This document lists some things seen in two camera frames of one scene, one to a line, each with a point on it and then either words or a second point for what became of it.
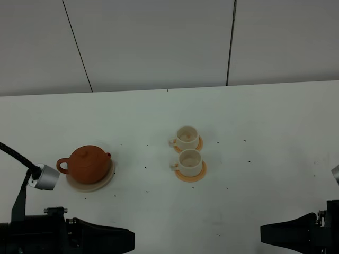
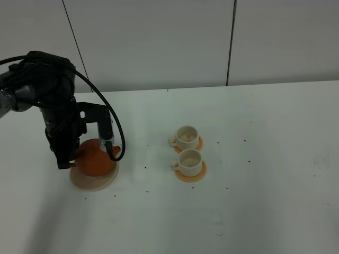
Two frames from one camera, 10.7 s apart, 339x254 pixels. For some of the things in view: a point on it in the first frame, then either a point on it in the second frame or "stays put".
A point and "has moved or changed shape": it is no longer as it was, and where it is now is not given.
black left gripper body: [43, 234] → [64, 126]
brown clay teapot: [89, 164] has moved or changed shape
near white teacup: [189, 162] stays put
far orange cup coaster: [199, 147] stays put
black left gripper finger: [84, 237] → [66, 158]
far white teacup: [187, 138] stays put
